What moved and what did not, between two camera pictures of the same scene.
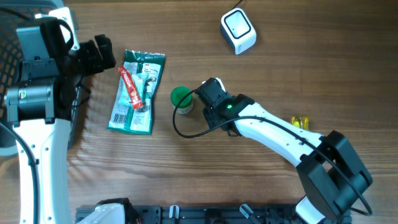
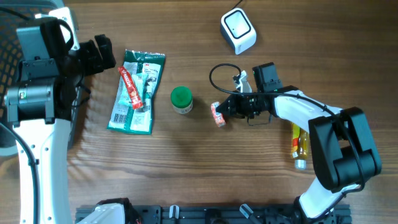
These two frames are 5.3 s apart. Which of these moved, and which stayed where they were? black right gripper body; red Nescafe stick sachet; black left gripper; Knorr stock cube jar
Moved: black right gripper body
Stayed: black left gripper; Knorr stock cube jar; red Nescafe stick sachet
